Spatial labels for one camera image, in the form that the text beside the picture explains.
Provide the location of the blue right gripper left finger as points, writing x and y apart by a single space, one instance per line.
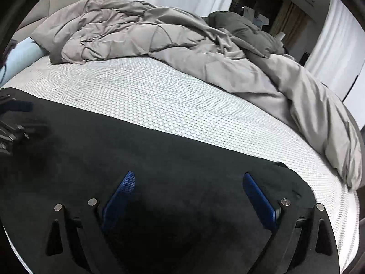
77 244

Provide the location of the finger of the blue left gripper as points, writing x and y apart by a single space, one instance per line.
17 105

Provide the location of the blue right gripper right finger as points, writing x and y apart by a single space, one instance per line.
302 239

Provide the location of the black pants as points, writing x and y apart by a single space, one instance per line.
188 212

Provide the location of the light blue bolster pillow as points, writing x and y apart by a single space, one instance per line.
23 55

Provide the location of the white textured mattress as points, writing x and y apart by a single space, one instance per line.
152 94

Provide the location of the grey rumpled duvet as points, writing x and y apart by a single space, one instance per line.
97 30

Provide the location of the dark grey blanket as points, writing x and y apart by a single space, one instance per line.
245 34

